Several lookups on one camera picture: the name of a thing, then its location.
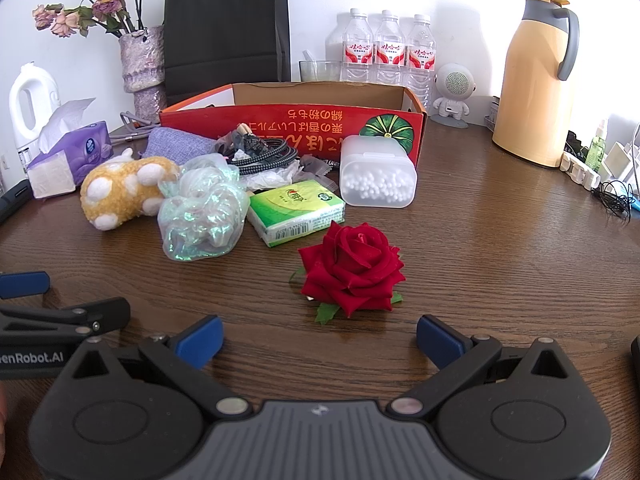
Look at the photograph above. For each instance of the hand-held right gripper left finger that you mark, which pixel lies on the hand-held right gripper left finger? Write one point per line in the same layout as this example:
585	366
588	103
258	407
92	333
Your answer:
200	341

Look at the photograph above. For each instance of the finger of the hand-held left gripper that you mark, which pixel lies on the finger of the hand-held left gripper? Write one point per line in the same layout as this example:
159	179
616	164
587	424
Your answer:
25	284
105	310

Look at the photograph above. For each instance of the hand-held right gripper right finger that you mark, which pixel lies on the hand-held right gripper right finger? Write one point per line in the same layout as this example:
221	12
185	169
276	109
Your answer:
440	341

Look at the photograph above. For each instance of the red artificial rose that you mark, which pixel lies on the red artificial rose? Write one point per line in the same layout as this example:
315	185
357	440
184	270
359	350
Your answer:
352	265

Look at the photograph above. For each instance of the yellow white spotted plush toy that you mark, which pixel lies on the yellow white spotted plush toy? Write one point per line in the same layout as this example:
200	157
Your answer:
125	187

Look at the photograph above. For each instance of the iridescent plastic bag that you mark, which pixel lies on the iridescent plastic bag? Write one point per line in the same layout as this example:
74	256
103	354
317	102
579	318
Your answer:
200	215

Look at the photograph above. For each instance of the purple grey cloth pouch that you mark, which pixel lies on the purple grey cloth pouch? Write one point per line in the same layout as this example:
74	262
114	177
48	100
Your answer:
180	144

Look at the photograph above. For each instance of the red orange cardboard box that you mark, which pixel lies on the red orange cardboard box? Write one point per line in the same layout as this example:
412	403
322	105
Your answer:
310	120

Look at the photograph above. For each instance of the black flat object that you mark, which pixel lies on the black flat object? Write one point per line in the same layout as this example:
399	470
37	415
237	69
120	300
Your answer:
12	200

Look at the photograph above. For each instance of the purple tissue pack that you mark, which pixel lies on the purple tissue pack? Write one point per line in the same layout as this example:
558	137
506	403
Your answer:
75	155

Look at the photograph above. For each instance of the green tissue pack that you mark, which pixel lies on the green tissue pack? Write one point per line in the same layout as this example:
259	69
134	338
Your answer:
295	210

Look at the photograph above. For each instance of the white detergent bottle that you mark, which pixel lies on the white detergent bottle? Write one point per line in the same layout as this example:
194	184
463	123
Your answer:
30	110

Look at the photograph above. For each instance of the clear cotton swab box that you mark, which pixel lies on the clear cotton swab box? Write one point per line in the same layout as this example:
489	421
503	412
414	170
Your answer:
377	175

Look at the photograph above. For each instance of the white crumpled tissue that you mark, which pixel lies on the white crumpled tissue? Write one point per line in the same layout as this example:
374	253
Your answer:
272	177

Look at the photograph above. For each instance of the white power strip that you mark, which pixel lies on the white power strip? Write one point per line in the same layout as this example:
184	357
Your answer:
580	172

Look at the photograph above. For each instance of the small white box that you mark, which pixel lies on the small white box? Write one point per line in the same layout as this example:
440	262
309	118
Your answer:
492	112

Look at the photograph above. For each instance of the green spray bottle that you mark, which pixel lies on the green spray bottle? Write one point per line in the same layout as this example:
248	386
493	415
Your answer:
596	150

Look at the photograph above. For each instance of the mottled purple vase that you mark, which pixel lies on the mottled purple vase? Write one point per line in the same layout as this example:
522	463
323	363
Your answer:
142	65

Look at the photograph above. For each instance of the white robot figure speaker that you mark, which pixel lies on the white robot figure speaker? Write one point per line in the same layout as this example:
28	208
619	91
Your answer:
454	90

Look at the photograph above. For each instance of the white charger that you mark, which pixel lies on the white charger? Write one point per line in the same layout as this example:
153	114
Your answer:
617	162

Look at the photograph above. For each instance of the yellow thermos jug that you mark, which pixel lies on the yellow thermos jug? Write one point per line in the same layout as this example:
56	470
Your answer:
532	90

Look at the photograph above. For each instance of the red label water bottle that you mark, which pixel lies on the red label water bottle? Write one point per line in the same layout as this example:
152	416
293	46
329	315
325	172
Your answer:
390	55
357	52
419	60

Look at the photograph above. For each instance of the clear glass cup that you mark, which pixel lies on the clear glass cup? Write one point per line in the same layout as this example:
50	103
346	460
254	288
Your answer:
320	71

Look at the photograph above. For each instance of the black paper bag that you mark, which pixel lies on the black paper bag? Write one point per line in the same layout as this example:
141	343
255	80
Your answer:
225	35

